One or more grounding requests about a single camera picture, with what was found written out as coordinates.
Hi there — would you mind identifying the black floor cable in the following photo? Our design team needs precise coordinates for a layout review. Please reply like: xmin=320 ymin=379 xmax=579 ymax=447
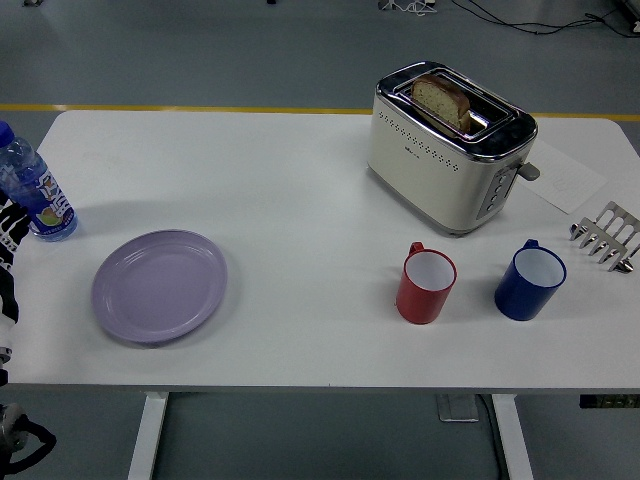
xmin=451 ymin=0 xmax=640 ymax=37

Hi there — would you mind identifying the brown bread slice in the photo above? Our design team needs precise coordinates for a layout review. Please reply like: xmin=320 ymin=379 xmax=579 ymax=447
xmin=410 ymin=73 xmax=473 ymax=133

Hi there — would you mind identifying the cream chrome toaster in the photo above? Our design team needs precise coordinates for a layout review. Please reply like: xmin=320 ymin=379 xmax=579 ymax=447
xmin=365 ymin=60 xmax=542 ymax=238

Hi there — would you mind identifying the clear blue-capped water bottle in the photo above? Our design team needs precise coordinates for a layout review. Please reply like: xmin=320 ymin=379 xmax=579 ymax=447
xmin=0 ymin=120 xmax=79 ymax=243

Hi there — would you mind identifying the white floor stand base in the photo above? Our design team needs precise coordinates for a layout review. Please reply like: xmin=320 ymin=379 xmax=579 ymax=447
xmin=376 ymin=0 xmax=439 ymax=15

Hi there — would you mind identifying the white paper sheet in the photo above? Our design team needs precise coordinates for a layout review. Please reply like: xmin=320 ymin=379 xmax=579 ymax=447
xmin=517 ymin=138 xmax=609 ymax=216

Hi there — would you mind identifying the white table leg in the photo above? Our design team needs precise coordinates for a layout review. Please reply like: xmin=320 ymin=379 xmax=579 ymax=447
xmin=489 ymin=394 xmax=536 ymax=480
xmin=126 ymin=392 xmax=171 ymax=480

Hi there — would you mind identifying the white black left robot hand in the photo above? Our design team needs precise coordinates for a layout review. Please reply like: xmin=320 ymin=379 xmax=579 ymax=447
xmin=0 ymin=189 xmax=28 ymax=351

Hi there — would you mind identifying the grey floor outlet box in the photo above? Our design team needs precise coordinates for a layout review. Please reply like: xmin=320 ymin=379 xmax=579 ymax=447
xmin=435 ymin=394 xmax=482 ymax=423

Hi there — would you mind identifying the grey cable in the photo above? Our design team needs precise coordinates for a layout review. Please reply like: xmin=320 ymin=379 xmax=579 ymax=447
xmin=475 ymin=394 xmax=507 ymax=480

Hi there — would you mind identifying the blue mug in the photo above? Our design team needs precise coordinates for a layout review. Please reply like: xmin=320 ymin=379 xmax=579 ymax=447
xmin=493 ymin=239 xmax=568 ymax=322

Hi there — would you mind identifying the silver metal toast rack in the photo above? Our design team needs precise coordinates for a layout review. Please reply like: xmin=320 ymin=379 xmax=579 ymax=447
xmin=568 ymin=201 xmax=640 ymax=276

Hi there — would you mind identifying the purple round plate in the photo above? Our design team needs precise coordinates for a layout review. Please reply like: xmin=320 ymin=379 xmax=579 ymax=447
xmin=91 ymin=229 xmax=229 ymax=345

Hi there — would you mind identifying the table height control panel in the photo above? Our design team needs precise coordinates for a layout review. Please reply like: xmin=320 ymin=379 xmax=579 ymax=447
xmin=579 ymin=394 xmax=640 ymax=409

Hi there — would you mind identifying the red mug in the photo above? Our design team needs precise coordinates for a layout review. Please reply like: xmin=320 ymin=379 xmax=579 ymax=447
xmin=395 ymin=241 xmax=458 ymax=326

